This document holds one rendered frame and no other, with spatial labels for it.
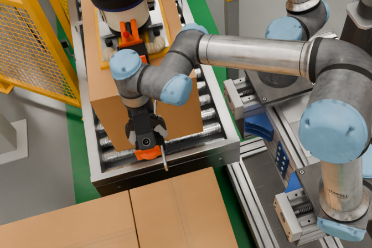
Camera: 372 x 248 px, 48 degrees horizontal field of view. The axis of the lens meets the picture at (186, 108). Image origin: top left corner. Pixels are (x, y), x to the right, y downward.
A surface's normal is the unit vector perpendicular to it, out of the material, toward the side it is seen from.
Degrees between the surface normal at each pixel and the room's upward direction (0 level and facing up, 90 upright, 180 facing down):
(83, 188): 0
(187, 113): 90
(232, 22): 90
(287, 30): 8
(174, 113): 90
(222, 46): 29
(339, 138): 83
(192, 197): 0
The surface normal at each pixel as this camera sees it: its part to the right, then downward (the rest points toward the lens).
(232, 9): 0.25, 0.80
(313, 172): -0.10, -0.55
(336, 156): -0.47, 0.66
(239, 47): -0.47, -0.22
